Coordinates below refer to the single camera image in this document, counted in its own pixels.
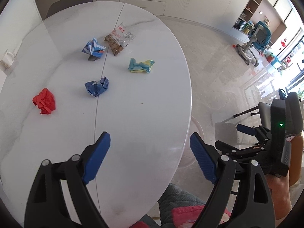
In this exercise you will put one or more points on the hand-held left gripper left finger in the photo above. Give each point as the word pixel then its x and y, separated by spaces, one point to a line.
pixel 97 156

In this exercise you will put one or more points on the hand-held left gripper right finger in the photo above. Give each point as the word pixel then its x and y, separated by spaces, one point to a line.
pixel 201 156

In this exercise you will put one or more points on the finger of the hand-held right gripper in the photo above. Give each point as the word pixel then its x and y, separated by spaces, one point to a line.
pixel 237 152
pixel 244 129

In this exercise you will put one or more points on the person's right forearm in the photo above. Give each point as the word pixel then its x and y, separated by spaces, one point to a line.
pixel 280 194

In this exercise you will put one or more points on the black metal rod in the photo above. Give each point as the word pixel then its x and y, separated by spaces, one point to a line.
pixel 244 112

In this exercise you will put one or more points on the person's grey pink quilted clothing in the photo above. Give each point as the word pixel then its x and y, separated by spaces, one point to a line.
pixel 180 199

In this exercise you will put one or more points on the dark blue crumpled paper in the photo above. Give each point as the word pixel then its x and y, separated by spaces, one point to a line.
pixel 96 87

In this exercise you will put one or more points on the red crumpled paper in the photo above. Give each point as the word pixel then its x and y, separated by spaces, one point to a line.
pixel 45 101

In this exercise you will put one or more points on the teal grey study chair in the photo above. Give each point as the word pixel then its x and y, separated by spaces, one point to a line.
pixel 261 33

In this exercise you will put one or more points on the teal yellow crumpled paper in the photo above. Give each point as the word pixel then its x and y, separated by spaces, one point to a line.
pixel 140 66

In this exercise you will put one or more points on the blue white crumpled wrapper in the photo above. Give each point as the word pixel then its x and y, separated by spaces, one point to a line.
pixel 93 48

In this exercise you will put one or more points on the brown patterned wrapper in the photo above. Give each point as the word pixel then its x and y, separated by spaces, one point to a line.
pixel 115 48

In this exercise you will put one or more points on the open wooden bookshelf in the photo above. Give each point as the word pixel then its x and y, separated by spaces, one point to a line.
pixel 247 16

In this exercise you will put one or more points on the clear printed plastic wrapper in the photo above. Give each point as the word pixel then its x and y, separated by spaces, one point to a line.
pixel 123 33

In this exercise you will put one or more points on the white mug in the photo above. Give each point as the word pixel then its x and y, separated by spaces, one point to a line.
pixel 7 61

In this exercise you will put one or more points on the grey dining chair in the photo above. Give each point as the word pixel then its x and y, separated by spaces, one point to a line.
pixel 68 2

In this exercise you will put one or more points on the beige tall wall cabinet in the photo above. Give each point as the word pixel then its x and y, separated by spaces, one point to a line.
pixel 209 2

